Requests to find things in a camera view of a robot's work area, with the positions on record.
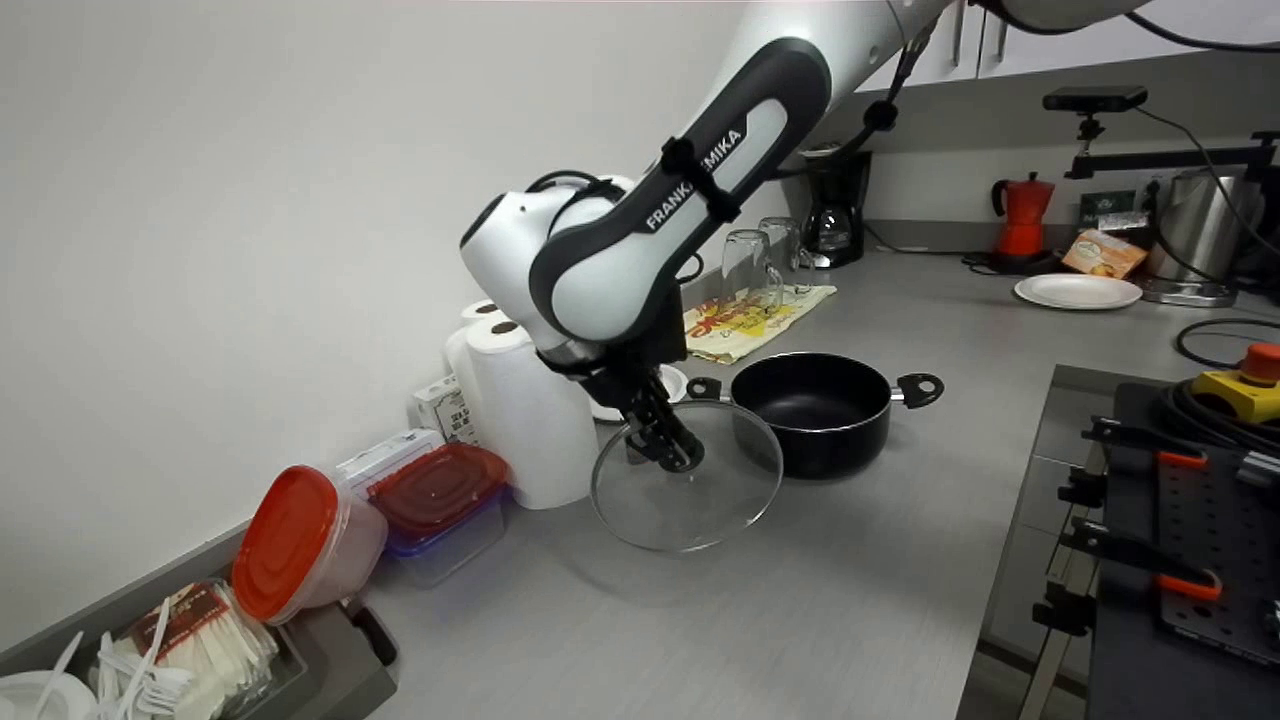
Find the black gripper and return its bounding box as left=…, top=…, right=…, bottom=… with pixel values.
left=534, top=286, right=705, bottom=471

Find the glass pot lid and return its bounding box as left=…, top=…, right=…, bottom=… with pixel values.
left=593, top=399, right=783, bottom=556

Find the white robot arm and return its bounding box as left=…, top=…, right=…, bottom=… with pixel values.
left=460, top=0, right=946, bottom=471

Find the black cooking pot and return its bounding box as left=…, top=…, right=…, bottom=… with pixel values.
left=686, top=353, right=945, bottom=479

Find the red lid food container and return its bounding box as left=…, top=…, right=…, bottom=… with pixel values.
left=369, top=446, right=513, bottom=589

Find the tub with orange lid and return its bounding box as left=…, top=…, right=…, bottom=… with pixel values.
left=233, top=463, right=387, bottom=624

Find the red moka pot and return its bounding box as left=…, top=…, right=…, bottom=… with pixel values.
left=988, top=171, right=1051, bottom=259

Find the white round saucer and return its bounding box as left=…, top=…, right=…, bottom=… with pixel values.
left=589, top=365, right=686, bottom=426

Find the front paper towel roll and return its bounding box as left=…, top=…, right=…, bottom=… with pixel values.
left=464, top=323, right=595, bottom=513

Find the paper towel roll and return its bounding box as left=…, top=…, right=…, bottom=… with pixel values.
left=464, top=323, right=595, bottom=513
left=445, top=301, right=518, bottom=399

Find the upside down drinking glass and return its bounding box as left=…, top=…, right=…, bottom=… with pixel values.
left=718, top=229, right=768, bottom=291

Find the rear paper towel roll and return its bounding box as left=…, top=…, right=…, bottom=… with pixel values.
left=445, top=301, right=518, bottom=399

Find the black coffee maker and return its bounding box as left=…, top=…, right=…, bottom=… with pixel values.
left=801, top=153, right=871, bottom=268

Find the white plate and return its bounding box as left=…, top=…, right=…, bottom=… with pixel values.
left=1010, top=271, right=1144, bottom=313

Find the black orange clamp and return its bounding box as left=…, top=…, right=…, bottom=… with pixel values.
left=1030, top=519, right=1223, bottom=635

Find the orange snack packet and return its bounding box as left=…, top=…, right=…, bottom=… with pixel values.
left=1062, top=229, right=1148, bottom=281

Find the white upper cabinet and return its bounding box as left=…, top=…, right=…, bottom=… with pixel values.
left=908, top=0, right=1280, bottom=90

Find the grey cutlery tray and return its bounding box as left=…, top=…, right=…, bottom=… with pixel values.
left=5, top=575, right=395, bottom=720

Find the steel electric kettle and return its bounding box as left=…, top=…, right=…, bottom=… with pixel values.
left=1151, top=171, right=1264, bottom=291

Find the yellow emergency stop button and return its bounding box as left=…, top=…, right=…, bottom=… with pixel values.
left=1190, top=344, right=1280, bottom=429

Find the white wall power strip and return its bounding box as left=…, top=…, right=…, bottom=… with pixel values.
left=332, top=378, right=473, bottom=488

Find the black camera on mount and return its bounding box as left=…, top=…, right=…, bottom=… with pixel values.
left=1041, top=83, right=1148, bottom=145

